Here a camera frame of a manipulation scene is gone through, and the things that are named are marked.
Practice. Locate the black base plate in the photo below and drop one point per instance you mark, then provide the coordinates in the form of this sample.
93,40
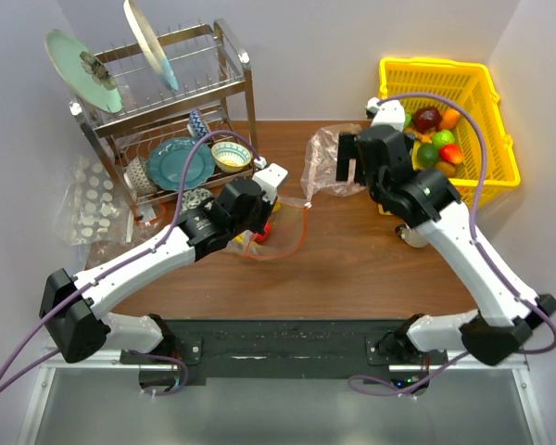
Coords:
287,349

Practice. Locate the red toy tomato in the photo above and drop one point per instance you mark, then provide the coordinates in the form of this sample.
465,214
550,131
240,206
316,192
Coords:
263,236

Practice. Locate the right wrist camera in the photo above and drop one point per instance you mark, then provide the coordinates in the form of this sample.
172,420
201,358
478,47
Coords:
381,112

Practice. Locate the teal scalloped plate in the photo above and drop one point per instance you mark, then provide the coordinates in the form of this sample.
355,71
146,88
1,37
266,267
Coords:
166,162

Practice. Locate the yellow toy banana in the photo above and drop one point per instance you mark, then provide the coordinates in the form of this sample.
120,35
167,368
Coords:
240,239

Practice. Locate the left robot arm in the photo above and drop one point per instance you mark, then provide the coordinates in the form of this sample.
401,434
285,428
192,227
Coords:
77,311

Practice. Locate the grey patterned bowl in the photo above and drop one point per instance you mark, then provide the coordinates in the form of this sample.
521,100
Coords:
137,179

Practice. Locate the yellow inside patterned bowl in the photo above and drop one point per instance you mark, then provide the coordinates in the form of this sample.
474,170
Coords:
231,157

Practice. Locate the beige and blue plate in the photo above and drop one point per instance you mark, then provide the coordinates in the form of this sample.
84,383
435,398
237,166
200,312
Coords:
149,44

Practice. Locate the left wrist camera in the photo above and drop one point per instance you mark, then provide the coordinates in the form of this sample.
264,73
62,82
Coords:
271,178

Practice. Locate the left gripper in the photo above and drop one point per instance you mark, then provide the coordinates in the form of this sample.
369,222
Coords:
266,209

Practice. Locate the white enamel mug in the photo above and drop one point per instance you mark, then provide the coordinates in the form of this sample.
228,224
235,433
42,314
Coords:
410,236

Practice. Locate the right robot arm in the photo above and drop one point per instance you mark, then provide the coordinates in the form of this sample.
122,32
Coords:
508,311

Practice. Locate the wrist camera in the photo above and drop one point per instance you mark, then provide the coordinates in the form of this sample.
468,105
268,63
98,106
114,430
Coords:
381,112
271,178

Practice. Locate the dark red toy fruit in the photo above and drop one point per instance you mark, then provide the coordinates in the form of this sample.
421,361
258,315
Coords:
426,118

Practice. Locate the aluminium frame rail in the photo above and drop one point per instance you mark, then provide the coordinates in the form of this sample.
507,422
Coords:
106,400

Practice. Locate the metal dish rack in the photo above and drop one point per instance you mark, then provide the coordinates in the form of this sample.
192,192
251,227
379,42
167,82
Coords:
211,65

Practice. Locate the polka dot plastic bag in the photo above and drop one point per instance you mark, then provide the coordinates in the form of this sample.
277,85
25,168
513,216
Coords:
95,219

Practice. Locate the dark green toy lime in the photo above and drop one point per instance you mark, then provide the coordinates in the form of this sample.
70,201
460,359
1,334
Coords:
427,155

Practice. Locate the mint green flower plate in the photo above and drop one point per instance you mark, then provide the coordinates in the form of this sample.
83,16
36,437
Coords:
83,72

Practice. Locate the crumpled pink printed bag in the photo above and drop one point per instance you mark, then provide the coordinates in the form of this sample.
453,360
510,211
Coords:
320,164

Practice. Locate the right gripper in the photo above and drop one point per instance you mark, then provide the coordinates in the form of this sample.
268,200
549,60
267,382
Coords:
348,149

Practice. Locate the light green toy apple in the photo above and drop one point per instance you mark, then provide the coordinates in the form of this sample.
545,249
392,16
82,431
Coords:
442,138

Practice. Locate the blue zigzag bowl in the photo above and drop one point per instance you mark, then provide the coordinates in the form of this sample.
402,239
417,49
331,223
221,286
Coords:
197,125

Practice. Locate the brown toy cookie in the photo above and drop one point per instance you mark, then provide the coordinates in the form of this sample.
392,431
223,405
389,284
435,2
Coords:
422,137

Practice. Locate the clear zip top bag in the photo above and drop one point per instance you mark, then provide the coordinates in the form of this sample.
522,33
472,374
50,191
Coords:
289,230

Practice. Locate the yellow plastic basket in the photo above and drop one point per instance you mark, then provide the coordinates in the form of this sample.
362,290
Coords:
470,86

